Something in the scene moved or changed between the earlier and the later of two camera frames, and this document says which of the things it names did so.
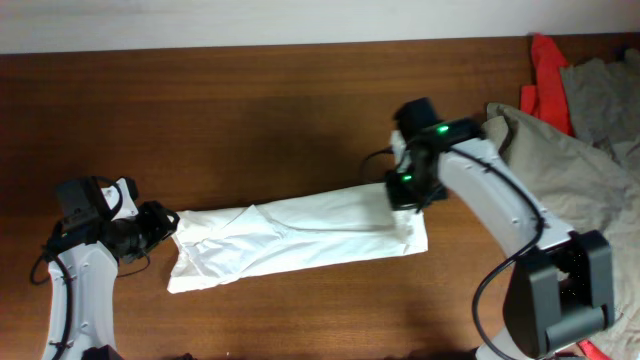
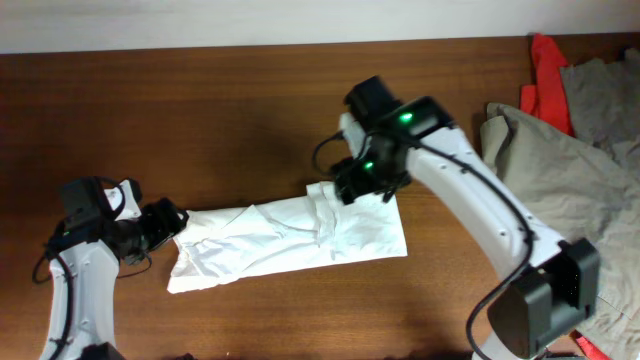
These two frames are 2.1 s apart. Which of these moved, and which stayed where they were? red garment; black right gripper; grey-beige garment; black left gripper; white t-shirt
Moved: black right gripper; white t-shirt
Stayed: grey-beige garment; red garment; black left gripper
